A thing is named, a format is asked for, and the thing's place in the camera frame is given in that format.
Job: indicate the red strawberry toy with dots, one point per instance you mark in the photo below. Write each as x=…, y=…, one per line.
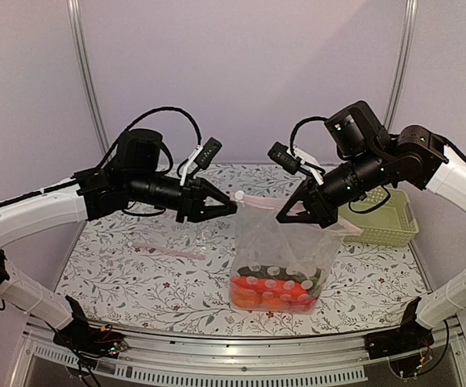
x=306, y=306

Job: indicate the green leafy vegetable toy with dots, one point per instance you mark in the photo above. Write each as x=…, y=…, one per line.
x=316, y=280

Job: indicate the left aluminium frame post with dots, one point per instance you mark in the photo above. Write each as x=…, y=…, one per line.
x=76, y=26

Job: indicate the floral pattern table mat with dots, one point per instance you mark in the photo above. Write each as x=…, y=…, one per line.
x=368, y=286

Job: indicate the red carrot toy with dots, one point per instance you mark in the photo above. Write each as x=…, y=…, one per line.
x=277, y=287

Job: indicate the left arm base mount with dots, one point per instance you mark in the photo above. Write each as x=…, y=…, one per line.
x=91, y=341

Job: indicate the clear zip top bag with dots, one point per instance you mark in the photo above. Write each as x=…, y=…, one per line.
x=261, y=240

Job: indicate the orange tangerine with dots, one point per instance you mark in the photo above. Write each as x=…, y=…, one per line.
x=246, y=301
x=275, y=305

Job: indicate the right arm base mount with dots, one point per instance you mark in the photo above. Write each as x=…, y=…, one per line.
x=408, y=336

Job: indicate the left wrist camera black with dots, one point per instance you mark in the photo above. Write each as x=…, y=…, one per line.
x=199, y=159

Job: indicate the clear zip bag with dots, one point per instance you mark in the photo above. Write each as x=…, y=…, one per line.
x=184, y=242
x=261, y=240

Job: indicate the orange tangerine front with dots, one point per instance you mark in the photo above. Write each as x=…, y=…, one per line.
x=246, y=301

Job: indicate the green cucumber toy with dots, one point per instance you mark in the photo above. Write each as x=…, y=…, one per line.
x=271, y=272

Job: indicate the aluminium frame post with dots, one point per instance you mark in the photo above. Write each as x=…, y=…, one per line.
x=76, y=26
x=406, y=42

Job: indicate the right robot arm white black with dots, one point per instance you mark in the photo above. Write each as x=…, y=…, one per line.
x=371, y=157

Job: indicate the beige perforated plastic basket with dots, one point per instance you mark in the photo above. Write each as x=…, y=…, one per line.
x=385, y=217

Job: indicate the right aluminium frame post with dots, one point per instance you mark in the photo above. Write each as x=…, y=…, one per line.
x=406, y=42

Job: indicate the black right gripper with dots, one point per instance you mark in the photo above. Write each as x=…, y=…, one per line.
x=315, y=202

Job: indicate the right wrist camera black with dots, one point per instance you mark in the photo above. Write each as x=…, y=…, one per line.
x=294, y=160

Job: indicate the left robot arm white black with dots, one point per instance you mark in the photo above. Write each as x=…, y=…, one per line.
x=131, y=176

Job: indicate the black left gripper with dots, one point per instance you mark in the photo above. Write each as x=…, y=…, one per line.
x=192, y=208

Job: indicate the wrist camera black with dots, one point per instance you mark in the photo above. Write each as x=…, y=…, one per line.
x=294, y=160
x=199, y=159

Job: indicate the front aluminium rail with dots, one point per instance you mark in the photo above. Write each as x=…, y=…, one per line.
x=167, y=358

